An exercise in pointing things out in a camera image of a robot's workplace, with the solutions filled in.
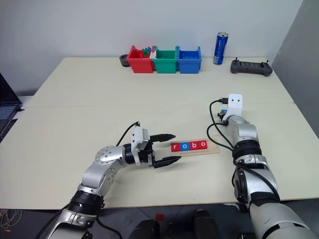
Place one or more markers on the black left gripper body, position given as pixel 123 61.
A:
pixel 145 155

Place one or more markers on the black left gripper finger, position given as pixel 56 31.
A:
pixel 163 137
pixel 165 163

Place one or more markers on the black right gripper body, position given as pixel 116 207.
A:
pixel 221 115

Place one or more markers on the blue letter t block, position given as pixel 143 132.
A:
pixel 223 110

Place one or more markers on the red letter b block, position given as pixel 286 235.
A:
pixel 193 149

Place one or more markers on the red letter o block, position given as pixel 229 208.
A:
pixel 202 148

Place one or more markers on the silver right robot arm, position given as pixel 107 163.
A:
pixel 259 179

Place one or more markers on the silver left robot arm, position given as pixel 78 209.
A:
pixel 99 171

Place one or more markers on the red letter r block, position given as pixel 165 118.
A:
pixel 175 149

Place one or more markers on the blue letter o block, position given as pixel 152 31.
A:
pixel 184 149

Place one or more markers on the wooden letter tray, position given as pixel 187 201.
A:
pixel 211 150

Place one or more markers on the small red floor object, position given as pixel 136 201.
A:
pixel 160 216

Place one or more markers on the dark grey remote controller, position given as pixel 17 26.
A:
pixel 251 67

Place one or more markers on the blue plastic bin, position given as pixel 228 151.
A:
pixel 189 66

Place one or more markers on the blue drink can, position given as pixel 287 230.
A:
pixel 220 49

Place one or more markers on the dark rounded shape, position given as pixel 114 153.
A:
pixel 145 230
pixel 204 224

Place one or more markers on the green plastic bin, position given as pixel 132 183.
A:
pixel 164 66

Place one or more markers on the red plastic bin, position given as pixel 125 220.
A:
pixel 139 64

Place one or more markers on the black round dish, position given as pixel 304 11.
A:
pixel 123 61

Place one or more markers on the small green toy piece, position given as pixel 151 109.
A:
pixel 145 52

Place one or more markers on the dark laptop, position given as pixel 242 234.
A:
pixel 7 99

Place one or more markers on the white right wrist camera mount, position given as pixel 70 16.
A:
pixel 235 104

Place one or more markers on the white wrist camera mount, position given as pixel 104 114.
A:
pixel 136 137
pixel 235 104

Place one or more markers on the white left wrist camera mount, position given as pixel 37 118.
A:
pixel 136 137

